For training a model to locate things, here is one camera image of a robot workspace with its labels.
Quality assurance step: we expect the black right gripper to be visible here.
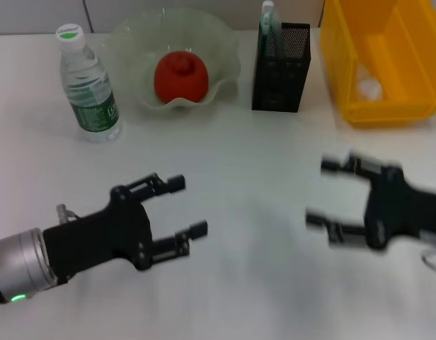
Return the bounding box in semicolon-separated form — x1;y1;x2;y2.
305;149;436;252

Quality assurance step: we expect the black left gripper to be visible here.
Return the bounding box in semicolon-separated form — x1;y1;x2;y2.
42;172;209;285

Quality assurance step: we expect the white paper ball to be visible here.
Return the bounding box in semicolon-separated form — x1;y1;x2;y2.
355;63;384;102

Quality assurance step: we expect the clear green-label water bottle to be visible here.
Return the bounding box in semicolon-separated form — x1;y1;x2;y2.
56;23;124;144

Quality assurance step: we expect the mint green utility knife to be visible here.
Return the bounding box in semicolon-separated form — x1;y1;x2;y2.
260;0;277;60

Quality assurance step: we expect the black mesh pen holder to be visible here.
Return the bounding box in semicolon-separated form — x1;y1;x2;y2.
251;22;312;113

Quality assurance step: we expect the pale green wavy glass bowl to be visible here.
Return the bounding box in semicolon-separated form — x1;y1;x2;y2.
101;8;242;115

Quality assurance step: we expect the yellow plastic bin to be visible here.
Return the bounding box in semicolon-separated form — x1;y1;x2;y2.
319;0;436;129

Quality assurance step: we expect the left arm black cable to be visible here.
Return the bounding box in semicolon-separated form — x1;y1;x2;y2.
55;203;81;225

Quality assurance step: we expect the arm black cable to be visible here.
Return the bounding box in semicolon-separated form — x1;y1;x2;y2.
420;242;436;273
55;203;81;225

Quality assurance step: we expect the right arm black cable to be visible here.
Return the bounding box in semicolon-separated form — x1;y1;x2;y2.
420;242;436;273

